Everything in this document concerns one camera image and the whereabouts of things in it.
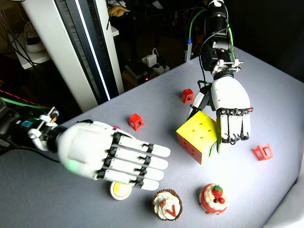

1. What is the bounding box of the dark device with red light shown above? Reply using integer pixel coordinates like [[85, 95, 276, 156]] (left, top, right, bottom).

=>
[[124, 65, 152, 86]]

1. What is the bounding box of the colourful puzzle cube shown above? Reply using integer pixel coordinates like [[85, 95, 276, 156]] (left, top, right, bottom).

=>
[[176, 110, 223, 165]]

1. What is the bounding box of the yellow plush toy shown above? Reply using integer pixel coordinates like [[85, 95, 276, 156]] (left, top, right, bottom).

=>
[[108, 6, 130, 17]]

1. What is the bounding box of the grey table cloth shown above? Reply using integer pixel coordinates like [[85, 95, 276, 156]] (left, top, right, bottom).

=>
[[0, 46, 304, 228]]

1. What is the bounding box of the white column with black rails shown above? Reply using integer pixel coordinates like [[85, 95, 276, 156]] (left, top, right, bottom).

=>
[[21, 0, 124, 112]]

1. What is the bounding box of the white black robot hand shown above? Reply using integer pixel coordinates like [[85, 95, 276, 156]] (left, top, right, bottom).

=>
[[187, 75, 254, 155], [57, 119, 171, 191]]

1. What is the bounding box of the white power adapter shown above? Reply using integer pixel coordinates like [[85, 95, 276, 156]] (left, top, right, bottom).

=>
[[142, 48, 160, 67]]

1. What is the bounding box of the white round button yellow centre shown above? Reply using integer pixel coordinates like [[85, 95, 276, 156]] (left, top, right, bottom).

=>
[[109, 181, 132, 201]]

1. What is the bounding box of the white sneaker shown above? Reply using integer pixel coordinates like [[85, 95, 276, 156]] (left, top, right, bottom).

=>
[[23, 21, 46, 53]]

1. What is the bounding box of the green cable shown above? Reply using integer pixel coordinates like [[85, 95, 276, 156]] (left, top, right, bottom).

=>
[[189, 7, 209, 40]]

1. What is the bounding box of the toy strawberry cream cake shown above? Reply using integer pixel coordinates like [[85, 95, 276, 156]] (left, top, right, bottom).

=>
[[198, 183, 229, 215]]

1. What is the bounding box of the small red toy stool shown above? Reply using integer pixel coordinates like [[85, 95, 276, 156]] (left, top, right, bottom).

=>
[[181, 88, 194, 104], [128, 113, 145, 132], [251, 143, 274, 162]]

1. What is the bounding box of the white power strip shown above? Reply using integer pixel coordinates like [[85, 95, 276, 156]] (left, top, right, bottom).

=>
[[152, 63, 171, 74]]

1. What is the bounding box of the toy cupcake brown wrapper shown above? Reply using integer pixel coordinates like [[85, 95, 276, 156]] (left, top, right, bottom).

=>
[[152, 189, 183, 221]]

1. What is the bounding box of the thin black cable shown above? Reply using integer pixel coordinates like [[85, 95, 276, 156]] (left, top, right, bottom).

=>
[[0, 147, 60, 163]]

